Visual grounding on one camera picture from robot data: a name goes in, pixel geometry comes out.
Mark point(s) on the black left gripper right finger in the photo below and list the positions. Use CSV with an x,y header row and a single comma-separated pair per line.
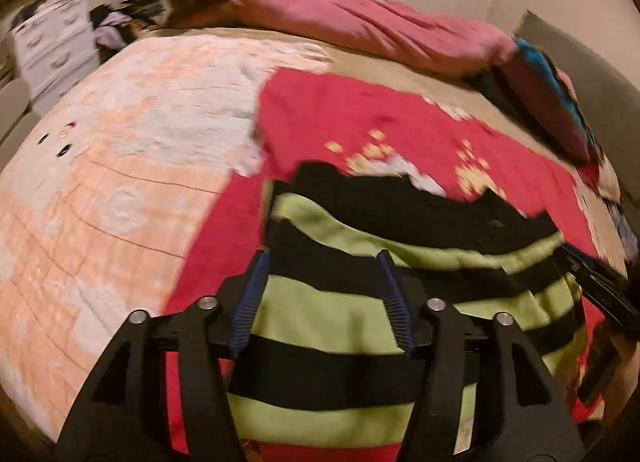
x,y
520,414

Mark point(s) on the multicoloured striped pillow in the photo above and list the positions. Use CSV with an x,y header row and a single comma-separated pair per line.
x,y
538,87

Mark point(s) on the green black striped garment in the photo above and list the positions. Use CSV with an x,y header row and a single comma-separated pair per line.
x,y
338,347

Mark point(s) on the white drawer chest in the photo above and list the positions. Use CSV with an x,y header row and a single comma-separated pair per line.
x,y
55,43

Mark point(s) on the grey upholstered headboard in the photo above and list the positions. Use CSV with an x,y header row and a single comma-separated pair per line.
x,y
608,100

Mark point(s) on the peach white quilt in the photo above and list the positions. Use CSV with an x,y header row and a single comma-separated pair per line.
x,y
102,202

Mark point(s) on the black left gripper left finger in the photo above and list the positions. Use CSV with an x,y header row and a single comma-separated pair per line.
x,y
120,413

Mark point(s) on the dark clothes pile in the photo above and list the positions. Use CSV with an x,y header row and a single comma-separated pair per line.
x,y
116,27

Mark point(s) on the pink pillow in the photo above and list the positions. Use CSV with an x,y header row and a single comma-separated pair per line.
x,y
438,43

